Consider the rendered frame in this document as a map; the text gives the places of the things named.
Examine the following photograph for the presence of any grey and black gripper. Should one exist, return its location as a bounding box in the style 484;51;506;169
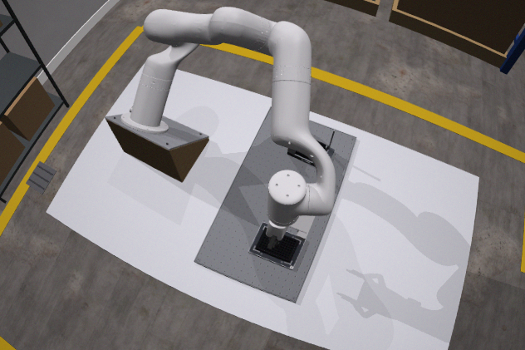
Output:
266;220;288;250

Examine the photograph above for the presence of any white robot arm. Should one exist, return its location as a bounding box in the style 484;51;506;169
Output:
120;7;336;242

